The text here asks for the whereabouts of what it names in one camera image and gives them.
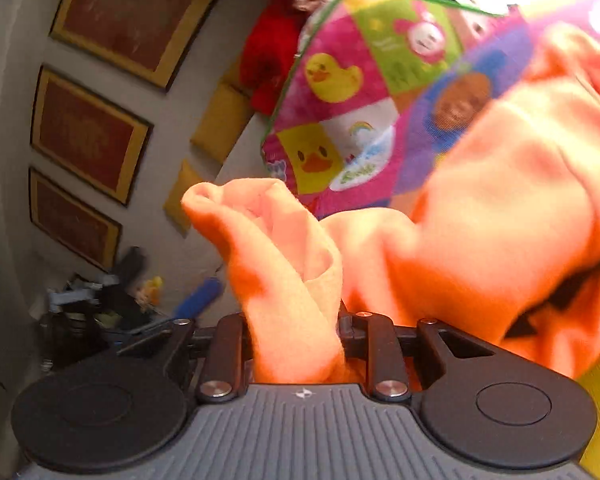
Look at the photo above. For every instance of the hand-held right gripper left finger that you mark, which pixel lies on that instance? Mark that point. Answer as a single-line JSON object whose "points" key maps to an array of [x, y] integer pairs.
{"points": [[230, 350]]}

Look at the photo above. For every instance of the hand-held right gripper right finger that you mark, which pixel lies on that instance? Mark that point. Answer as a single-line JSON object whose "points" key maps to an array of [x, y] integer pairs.
{"points": [[380, 350]]}

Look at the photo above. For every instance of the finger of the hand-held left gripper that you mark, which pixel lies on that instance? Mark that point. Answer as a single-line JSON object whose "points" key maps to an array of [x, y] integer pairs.
{"points": [[200, 297], [130, 266]]}

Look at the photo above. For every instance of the orange fleece garment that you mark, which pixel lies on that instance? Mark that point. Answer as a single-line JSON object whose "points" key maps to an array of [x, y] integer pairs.
{"points": [[480, 210]]}

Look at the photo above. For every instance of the small yellow toy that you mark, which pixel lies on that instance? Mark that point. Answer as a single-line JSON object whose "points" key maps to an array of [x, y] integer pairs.
{"points": [[151, 288]]}

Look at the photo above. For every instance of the colourful printed blanket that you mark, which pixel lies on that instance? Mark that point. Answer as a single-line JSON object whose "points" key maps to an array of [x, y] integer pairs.
{"points": [[360, 125]]}

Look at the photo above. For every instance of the large gold framed red picture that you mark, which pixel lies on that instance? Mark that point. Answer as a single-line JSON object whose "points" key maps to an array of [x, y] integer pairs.
{"points": [[135, 15]]}

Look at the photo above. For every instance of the red plush cloth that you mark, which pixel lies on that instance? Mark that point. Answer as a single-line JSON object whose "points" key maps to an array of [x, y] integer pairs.
{"points": [[272, 50]]}

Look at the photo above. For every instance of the pink crumpled cloth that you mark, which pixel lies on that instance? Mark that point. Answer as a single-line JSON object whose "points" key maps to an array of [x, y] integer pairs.
{"points": [[312, 1]]}

